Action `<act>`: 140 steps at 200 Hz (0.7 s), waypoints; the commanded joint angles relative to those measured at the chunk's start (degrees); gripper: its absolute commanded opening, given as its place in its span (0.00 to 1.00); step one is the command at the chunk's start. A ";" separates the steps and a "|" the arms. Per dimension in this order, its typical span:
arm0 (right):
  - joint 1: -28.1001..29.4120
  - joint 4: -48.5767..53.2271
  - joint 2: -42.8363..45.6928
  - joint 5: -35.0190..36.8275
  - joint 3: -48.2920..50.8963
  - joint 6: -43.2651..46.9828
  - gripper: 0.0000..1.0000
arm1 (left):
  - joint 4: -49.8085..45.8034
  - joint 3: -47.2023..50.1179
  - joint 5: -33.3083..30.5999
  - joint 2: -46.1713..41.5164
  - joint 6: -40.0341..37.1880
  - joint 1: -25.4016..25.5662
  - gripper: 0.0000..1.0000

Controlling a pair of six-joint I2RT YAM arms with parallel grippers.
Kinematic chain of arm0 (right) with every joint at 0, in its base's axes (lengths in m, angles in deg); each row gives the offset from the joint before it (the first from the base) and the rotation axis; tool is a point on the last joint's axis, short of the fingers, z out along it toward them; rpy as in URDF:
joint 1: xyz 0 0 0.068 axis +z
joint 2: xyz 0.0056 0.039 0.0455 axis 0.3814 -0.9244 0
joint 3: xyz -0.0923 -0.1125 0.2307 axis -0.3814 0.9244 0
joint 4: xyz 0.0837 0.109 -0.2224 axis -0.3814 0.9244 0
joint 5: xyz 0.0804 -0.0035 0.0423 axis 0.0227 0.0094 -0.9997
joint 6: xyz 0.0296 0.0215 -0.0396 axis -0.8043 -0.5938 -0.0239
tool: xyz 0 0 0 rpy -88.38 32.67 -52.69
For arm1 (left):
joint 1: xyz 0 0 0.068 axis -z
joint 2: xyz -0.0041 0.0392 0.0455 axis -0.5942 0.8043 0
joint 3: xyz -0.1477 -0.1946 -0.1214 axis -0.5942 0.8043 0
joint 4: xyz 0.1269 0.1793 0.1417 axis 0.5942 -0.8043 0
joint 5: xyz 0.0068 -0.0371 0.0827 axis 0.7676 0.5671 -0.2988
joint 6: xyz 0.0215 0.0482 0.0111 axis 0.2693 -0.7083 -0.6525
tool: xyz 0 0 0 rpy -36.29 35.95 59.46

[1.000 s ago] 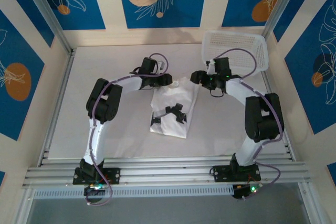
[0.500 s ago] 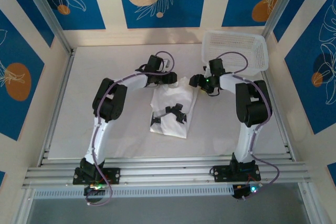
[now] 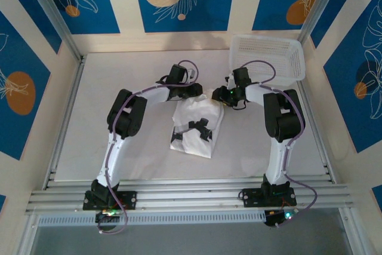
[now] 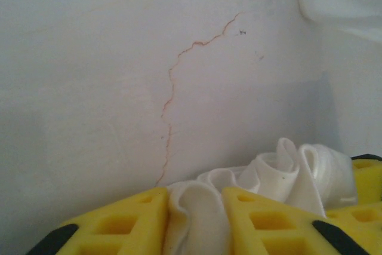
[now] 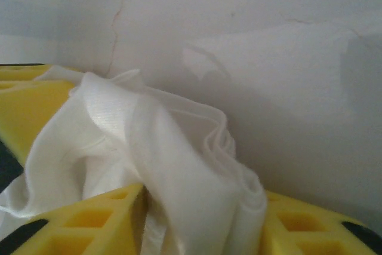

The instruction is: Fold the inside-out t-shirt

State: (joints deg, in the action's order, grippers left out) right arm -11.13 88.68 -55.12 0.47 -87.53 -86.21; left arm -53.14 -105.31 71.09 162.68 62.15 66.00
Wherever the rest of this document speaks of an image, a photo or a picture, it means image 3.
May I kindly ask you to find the white t-shirt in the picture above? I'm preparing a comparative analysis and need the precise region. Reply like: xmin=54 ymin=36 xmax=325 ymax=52
xmin=169 ymin=93 xmax=225 ymax=159

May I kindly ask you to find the white plastic mesh basket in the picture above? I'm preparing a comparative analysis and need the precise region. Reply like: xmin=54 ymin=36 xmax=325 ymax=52
xmin=229 ymin=33 xmax=306 ymax=87

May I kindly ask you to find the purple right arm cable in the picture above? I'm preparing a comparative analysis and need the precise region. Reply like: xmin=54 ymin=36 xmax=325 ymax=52
xmin=238 ymin=59 xmax=318 ymax=216

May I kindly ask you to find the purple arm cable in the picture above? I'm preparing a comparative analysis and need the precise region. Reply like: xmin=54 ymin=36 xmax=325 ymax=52
xmin=104 ymin=59 xmax=201 ymax=211
xmin=238 ymin=59 xmax=318 ymax=216

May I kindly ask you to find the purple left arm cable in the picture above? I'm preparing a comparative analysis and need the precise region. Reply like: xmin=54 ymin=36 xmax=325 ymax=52
xmin=104 ymin=59 xmax=201 ymax=211

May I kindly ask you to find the aluminium mounting rail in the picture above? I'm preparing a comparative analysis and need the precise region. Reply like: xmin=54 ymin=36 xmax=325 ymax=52
xmin=25 ymin=177 xmax=353 ymax=216

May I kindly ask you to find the aluminium side rail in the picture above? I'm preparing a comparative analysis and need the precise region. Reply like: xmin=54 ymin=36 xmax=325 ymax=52
xmin=298 ymin=83 xmax=337 ymax=184
xmin=43 ymin=57 xmax=87 ymax=185

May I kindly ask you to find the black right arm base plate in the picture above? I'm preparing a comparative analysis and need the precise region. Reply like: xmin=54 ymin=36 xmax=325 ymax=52
xmin=243 ymin=188 xmax=298 ymax=208

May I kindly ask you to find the grey slotted cable duct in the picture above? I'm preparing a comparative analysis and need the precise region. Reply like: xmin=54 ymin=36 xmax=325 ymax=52
xmin=37 ymin=210 xmax=266 ymax=228

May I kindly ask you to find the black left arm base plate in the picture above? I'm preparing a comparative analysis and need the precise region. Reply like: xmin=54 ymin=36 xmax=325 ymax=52
xmin=83 ymin=191 xmax=138 ymax=211

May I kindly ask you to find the purple cable loop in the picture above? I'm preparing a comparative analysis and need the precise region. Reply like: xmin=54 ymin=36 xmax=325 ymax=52
xmin=97 ymin=204 xmax=129 ymax=235

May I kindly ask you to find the aluminium frame leg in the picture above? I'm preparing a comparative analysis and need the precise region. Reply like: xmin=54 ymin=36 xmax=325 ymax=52
xmin=14 ymin=214 xmax=41 ymax=255
xmin=338 ymin=207 xmax=366 ymax=255

